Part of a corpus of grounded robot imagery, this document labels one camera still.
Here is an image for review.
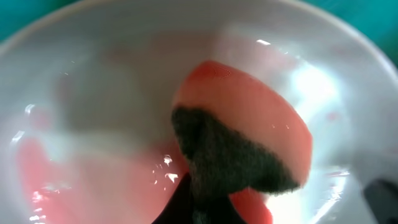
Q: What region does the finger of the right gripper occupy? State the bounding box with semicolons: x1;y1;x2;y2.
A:
363;179;398;224

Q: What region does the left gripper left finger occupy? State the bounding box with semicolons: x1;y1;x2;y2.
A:
152;174;193;224

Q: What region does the blue plastic tray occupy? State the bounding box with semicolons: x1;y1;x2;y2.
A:
0;0;398;68

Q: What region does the light blue plate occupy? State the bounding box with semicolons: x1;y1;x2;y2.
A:
1;1;397;223

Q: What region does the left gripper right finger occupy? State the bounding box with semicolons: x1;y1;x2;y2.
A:
214;196;246;224

